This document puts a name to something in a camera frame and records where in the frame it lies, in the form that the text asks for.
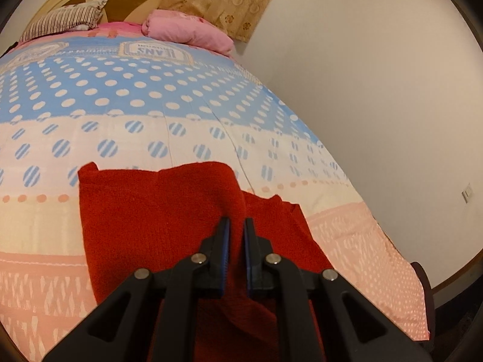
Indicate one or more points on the beige floral curtain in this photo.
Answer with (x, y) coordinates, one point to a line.
(222, 0)

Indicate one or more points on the red knit garment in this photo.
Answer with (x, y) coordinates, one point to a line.
(151, 215)

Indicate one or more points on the pink pillow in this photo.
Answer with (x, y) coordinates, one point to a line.
(181, 30)

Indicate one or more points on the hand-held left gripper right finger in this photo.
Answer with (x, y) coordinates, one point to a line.
(249, 256)

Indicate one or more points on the dark furniture piece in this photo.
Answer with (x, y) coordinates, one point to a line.
(424, 282)

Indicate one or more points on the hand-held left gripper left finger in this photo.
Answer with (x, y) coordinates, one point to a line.
(224, 256)

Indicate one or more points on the white wall socket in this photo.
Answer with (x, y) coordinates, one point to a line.
(468, 193)

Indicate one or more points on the striped pillow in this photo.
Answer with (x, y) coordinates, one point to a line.
(64, 20)

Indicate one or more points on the pink and blue dotted bedspread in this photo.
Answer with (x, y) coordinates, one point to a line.
(151, 101)

